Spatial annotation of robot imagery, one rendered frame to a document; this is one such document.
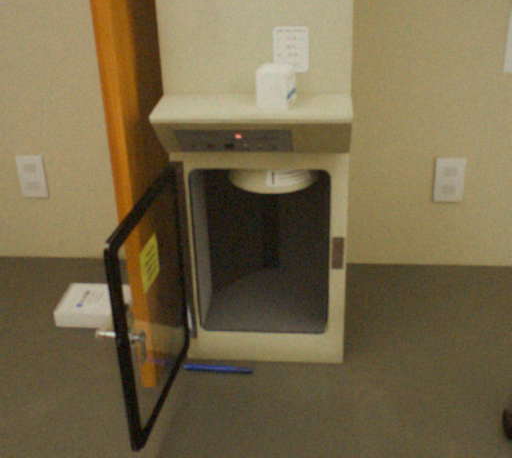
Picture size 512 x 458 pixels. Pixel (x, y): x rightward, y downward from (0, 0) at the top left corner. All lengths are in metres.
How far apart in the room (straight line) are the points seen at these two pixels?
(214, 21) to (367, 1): 0.51
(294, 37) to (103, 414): 0.77
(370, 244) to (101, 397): 0.78
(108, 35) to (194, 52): 0.15
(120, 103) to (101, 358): 0.60
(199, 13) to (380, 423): 0.79
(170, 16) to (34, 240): 0.95
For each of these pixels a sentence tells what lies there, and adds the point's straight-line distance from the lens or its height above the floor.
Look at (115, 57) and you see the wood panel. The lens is 1.14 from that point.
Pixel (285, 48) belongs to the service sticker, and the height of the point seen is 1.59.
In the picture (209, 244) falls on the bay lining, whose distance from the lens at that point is 1.50.
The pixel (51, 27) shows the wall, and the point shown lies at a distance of 1.73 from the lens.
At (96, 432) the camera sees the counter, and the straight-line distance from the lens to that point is 1.37.
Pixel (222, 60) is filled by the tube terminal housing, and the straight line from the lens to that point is 1.20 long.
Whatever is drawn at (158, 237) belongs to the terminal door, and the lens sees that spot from 1.20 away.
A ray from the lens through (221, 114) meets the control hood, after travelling 1.11.
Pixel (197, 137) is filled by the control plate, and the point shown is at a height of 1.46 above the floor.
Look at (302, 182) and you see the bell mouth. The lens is 1.31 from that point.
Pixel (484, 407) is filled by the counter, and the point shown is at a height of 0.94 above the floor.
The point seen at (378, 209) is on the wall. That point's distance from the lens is 1.77.
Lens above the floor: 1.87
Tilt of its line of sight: 26 degrees down
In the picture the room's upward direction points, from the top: 2 degrees counter-clockwise
